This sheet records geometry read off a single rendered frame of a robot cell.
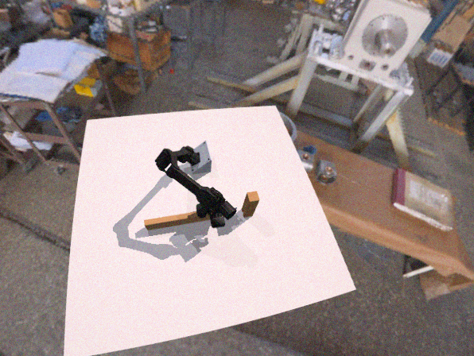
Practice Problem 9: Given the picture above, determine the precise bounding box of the wooden post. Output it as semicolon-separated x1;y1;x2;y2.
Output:
242;192;260;218

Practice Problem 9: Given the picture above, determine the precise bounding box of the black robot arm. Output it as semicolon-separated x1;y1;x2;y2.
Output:
155;145;237;220

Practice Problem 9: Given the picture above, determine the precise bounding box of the wooden side rail with metal hooks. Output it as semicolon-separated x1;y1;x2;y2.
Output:
144;212;210;230

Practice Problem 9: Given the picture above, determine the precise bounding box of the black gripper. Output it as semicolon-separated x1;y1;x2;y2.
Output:
209;211;225;229

